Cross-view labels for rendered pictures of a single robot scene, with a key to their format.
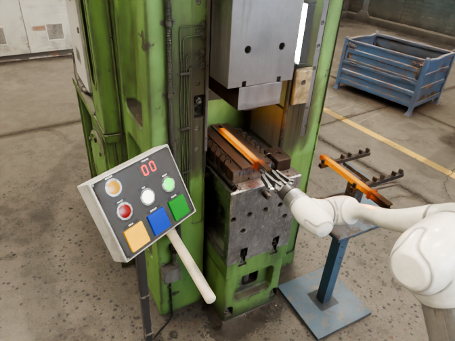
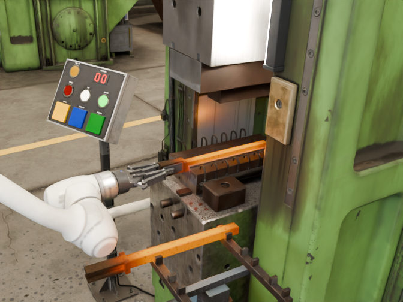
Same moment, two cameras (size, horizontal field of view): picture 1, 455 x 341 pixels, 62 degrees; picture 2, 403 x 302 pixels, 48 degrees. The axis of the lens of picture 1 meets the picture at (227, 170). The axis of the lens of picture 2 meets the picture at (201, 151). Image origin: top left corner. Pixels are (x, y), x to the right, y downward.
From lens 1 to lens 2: 2.07 m
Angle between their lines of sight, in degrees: 74
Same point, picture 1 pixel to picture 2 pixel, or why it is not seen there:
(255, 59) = (179, 19)
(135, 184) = (86, 81)
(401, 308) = not seen: outside the picture
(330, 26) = (333, 23)
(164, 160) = (114, 82)
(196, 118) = not seen: hidden behind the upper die
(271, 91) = (192, 69)
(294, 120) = (276, 166)
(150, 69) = not seen: hidden behind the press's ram
